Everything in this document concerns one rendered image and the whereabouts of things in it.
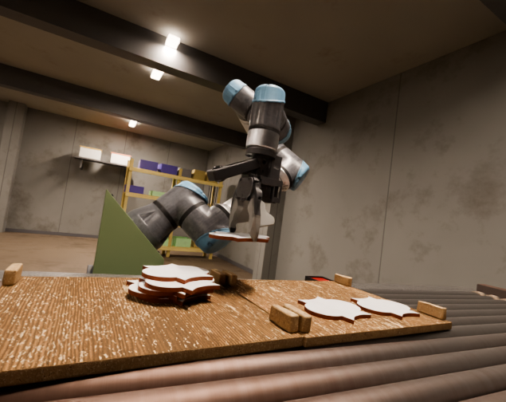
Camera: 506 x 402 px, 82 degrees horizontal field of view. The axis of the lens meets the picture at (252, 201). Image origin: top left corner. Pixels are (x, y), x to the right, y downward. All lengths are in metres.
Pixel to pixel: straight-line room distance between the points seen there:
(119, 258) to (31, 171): 8.10
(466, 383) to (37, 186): 8.79
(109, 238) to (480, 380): 0.82
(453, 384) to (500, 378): 0.11
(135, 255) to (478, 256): 2.81
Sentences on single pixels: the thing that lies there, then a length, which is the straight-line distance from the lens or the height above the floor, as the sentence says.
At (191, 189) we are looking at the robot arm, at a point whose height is 1.17.
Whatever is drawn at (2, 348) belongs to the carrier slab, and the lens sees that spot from 0.42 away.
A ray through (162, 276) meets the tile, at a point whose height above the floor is 0.98.
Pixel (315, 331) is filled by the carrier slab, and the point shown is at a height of 0.94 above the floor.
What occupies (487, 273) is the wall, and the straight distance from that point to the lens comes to 3.15.
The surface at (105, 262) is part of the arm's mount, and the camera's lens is 0.90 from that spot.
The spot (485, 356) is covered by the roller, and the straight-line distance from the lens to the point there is 0.71.
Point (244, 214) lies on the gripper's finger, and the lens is 0.72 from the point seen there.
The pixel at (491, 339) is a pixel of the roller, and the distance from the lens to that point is 0.84.
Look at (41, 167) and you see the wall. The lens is 8.92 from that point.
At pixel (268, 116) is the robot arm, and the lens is 0.68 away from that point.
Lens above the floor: 1.10
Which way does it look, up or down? 3 degrees up
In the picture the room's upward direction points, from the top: 8 degrees clockwise
